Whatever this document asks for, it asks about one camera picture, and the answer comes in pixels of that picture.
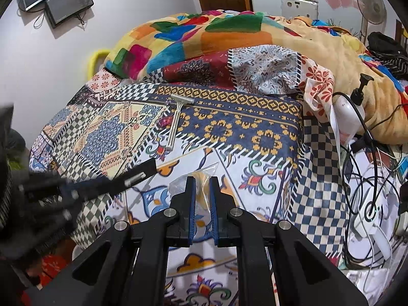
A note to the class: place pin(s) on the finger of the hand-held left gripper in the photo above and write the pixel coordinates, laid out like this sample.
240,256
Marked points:
127,180

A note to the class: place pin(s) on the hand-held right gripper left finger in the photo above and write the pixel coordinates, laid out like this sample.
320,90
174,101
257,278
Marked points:
192,212

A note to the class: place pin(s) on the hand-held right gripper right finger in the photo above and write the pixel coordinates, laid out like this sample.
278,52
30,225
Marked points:
214,212

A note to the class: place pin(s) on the clear plastic bag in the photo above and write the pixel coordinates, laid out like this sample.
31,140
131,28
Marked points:
203,194

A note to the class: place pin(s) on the grey disposable razor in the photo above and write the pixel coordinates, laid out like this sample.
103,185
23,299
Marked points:
175,121

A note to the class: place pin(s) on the patchwork print bedsheet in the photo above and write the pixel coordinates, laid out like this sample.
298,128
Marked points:
248,127

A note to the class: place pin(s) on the white power strip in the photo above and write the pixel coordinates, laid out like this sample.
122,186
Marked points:
366,226

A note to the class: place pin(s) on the white pump bottle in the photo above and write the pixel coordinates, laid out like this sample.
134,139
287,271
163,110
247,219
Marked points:
350,114

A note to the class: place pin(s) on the colourful block fleece blanket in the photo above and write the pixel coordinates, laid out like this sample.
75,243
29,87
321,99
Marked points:
223,35

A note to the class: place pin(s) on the white hard case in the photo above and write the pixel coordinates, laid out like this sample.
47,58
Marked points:
299,6

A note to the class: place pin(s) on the black striped garment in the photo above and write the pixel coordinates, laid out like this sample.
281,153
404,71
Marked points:
385,49

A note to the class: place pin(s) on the standing electric fan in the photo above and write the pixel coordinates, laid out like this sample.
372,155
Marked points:
371,4

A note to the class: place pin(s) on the black wall monitor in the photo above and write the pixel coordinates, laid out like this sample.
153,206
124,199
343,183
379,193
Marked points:
70,4

